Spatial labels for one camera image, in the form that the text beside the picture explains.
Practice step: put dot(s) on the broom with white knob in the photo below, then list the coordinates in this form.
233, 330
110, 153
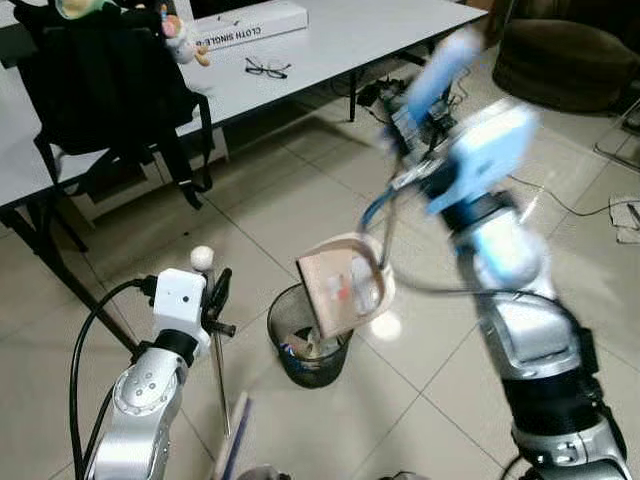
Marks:
221, 380

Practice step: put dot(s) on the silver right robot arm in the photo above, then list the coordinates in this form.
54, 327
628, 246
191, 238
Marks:
535, 340

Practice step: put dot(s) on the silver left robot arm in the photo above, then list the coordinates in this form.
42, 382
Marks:
140, 400

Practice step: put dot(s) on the black power strip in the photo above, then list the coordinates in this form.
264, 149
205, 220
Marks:
375, 95

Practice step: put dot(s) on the black mesh waste bin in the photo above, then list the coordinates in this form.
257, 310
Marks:
300, 350

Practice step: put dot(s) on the white table with black legs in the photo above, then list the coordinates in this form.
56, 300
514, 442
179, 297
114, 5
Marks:
350, 40

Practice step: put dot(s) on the brown beanbag seat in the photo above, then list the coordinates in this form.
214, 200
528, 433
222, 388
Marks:
560, 65

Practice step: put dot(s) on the black eyeglasses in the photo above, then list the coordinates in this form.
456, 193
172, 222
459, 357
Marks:
267, 68

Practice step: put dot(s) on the crumpled white cloth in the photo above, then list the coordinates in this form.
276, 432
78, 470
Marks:
627, 220

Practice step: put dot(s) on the long white printed box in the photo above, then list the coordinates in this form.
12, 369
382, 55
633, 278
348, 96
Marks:
250, 22

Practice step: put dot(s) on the black backpack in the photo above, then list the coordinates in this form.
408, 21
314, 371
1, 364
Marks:
100, 80

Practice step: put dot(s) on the small plush toy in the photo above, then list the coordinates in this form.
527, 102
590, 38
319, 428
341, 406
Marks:
182, 40

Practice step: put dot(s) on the green plush toy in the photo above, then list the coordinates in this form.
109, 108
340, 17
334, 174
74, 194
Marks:
75, 8

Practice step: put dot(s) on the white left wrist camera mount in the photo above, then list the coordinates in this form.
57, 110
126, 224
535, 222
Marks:
178, 298

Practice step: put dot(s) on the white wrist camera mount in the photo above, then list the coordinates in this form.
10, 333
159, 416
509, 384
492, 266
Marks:
485, 155
178, 298

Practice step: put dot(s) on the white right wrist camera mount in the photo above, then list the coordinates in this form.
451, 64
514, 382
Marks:
485, 155

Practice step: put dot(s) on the metal chair frame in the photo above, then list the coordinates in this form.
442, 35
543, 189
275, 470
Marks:
620, 150

